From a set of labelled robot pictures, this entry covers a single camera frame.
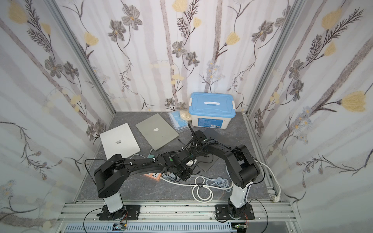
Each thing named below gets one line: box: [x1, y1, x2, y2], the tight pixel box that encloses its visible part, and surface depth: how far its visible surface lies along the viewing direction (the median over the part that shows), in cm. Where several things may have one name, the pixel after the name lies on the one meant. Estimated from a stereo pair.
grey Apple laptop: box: [135, 113, 180, 151], surface depth 110 cm
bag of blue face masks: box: [169, 110, 189, 132], surface depth 116 cm
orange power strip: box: [144, 172, 162, 181], surface depth 86 cm
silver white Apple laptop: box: [99, 122, 141, 160], surface depth 104 cm
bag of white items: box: [179, 109, 192, 121], surface depth 117 cm
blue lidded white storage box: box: [188, 92, 237, 130], surface depth 106 cm
